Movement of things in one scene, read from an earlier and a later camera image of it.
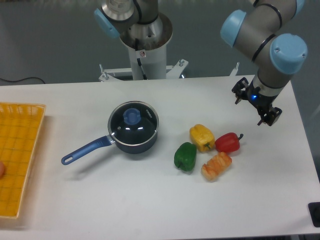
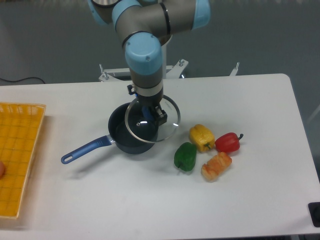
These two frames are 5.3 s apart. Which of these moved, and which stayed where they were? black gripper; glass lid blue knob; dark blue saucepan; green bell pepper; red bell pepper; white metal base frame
Moved: black gripper; glass lid blue knob
Stayed: white metal base frame; green bell pepper; dark blue saucepan; red bell pepper
